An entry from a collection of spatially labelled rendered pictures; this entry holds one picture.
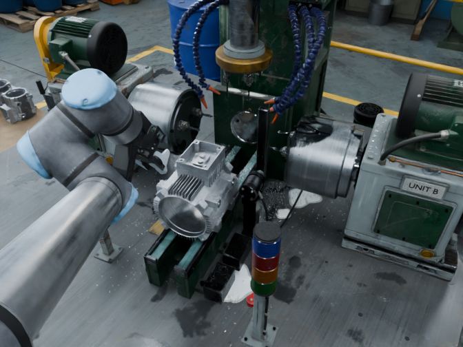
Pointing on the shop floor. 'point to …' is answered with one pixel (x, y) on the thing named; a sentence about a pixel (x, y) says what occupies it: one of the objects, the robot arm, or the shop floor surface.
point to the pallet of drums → (42, 7)
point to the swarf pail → (379, 12)
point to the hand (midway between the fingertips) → (155, 171)
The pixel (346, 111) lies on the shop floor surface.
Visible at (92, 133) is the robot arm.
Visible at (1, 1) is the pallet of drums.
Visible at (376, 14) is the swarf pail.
